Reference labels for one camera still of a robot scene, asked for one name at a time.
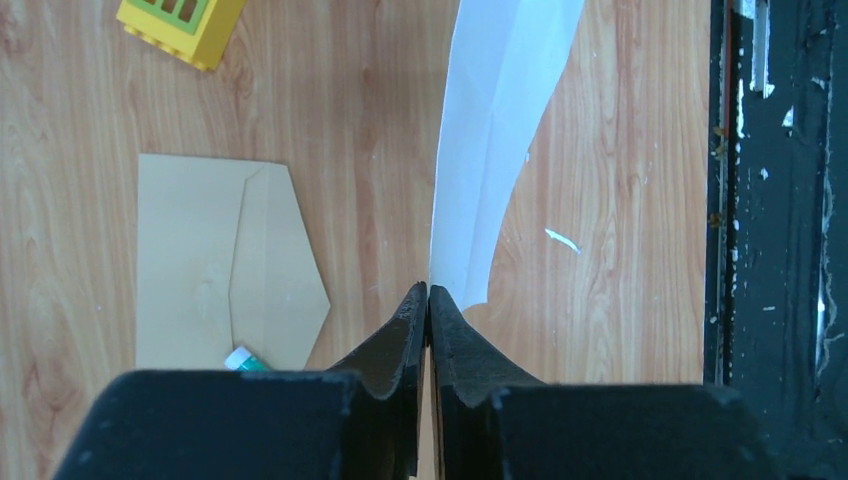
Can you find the white green glue stick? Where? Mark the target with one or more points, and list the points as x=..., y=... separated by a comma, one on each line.
x=242, y=359

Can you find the yellow toy window brick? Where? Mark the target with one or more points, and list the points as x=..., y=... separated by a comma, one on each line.
x=196, y=32

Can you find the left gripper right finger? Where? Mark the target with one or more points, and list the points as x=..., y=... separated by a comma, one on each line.
x=494, y=420

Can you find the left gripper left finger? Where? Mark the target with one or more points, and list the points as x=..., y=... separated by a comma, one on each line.
x=359, y=419

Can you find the brown paper envelope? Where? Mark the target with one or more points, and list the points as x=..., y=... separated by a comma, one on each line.
x=223, y=262

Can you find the letter paper sheet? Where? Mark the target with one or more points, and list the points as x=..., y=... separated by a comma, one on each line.
x=505, y=61

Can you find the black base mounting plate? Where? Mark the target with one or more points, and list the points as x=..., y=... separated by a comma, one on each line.
x=775, y=325

